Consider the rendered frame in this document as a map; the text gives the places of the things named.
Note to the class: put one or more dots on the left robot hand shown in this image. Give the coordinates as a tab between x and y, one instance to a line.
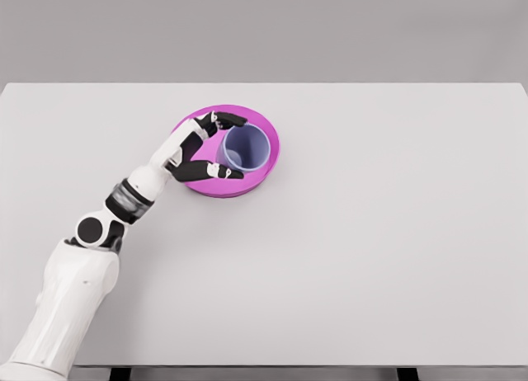
175	148

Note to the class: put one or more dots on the purple cup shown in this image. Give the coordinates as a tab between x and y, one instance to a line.
246	147

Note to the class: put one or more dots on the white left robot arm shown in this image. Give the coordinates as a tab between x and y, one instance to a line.
74	282

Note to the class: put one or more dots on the magenta round plate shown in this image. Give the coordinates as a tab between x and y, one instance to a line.
264	121

